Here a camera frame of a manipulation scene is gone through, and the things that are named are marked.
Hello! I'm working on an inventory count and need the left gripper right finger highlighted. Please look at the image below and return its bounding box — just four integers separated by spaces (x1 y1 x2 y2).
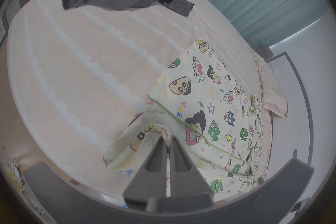
168 136 214 211

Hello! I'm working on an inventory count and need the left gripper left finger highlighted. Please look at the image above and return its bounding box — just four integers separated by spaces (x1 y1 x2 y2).
124 136 168 211

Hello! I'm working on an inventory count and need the white printed pyjama top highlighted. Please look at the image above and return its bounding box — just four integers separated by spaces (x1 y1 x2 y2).
104 39 267 193

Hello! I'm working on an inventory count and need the bed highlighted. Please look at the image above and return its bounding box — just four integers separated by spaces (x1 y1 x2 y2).
6 0 315 200

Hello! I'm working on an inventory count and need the pink striped pillow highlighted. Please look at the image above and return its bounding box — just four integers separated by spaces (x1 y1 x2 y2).
253 51 289 119

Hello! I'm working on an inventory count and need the white printed garment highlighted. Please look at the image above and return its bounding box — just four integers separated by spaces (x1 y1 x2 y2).
0 146 27 201

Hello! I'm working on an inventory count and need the grey bedside table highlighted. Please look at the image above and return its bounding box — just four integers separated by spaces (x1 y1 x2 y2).
245 37 273 60

